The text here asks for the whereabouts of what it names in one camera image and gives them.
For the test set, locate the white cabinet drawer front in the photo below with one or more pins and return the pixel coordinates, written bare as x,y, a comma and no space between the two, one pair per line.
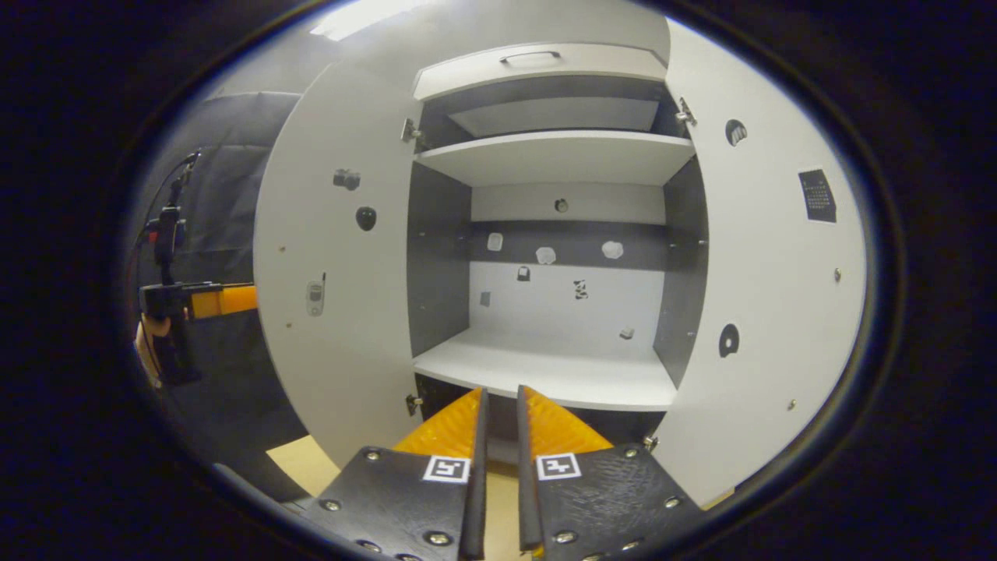
592,62

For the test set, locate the white door with camera sticker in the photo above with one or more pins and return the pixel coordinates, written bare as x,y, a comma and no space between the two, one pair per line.
343,257

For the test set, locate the white double-door shoe cabinet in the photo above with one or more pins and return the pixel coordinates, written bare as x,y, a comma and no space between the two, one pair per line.
440,257

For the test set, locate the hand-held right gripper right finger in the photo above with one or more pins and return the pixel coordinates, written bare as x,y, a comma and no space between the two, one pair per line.
528,506

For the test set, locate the metal door hinge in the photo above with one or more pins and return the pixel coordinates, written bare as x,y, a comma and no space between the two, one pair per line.
685,114
410,131
651,443
413,404

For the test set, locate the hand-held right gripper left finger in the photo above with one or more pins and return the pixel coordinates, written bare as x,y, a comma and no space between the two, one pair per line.
477,506

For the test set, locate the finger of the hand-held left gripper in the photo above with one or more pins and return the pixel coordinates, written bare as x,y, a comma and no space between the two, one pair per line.
226,301

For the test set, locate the white cabinet shelf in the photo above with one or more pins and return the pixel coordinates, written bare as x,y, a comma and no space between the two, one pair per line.
545,374
553,160

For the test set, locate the white door with headphone sticker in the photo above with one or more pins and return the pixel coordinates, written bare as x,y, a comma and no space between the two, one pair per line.
771,273

